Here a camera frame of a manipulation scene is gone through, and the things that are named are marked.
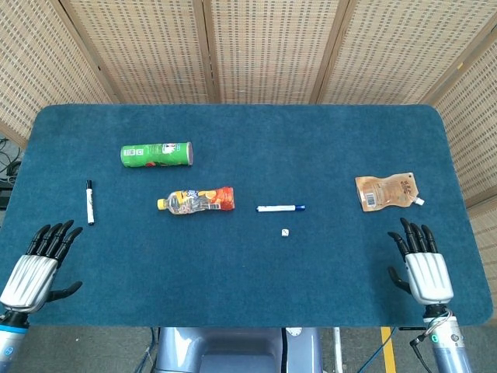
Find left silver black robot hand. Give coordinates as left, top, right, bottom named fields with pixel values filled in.
left=0, top=219, right=84, bottom=314

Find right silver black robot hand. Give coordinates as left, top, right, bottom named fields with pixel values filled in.
left=387, top=217, right=454, bottom=306

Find brown spouted pouch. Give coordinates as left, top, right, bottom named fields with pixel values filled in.
left=354, top=172, right=426, bottom=213

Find black whiteboard marker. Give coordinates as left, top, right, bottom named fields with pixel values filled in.
left=85, top=180, right=96, bottom=226

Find white table leg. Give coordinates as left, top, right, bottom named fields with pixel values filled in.
left=333, top=327, right=344, bottom=373

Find blue whiteboard marker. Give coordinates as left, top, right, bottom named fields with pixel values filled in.
left=255, top=204, right=306, bottom=213

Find blue felt tablecloth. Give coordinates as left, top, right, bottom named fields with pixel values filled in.
left=0, top=103, right=491, bottom=328

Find green chips can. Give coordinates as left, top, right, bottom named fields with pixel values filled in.
left=120, top=141, right=194, bottom=169

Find clear drink bottle yellow cap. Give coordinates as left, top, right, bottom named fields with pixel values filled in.
left=156, top=186, right=235, bottom=216

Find grey-blue robot torso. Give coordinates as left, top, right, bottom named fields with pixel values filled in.
left=155, top=326, right=323, bottom=373

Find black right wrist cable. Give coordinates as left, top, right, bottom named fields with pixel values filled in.
left=409, top=334, right=430, bottom=373

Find black floor cables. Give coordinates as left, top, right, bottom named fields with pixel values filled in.
left=0, top=138, right=23, bottom=211

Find blue floor cable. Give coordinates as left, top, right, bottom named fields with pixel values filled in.
left=140, top=328, right=157, bottom=373

